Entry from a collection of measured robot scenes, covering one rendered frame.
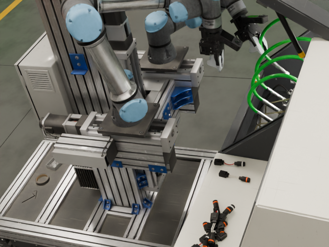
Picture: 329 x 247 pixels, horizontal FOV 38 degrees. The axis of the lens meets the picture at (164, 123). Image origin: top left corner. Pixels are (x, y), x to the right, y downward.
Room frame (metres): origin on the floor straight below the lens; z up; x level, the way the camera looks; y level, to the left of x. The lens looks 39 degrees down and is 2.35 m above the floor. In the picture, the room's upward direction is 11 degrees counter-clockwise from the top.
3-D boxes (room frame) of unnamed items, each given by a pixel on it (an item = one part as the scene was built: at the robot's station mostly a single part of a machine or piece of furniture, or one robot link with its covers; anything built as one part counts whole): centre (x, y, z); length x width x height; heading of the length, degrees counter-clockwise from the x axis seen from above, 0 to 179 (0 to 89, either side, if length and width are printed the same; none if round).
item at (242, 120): (1.74, -0.38, 0.87); 0.62 x 0.04 x 0.16; 151
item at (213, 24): (1.67, -0.25, 1.45); 0.08 x 0.08 x 0.05
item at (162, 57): (2.17, -0.05, 1.09); 0.15 x 0.15 x 0.10
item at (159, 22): (2.17, -0.06, 1.20); 0.13 x 0.12 x 0.14; 125
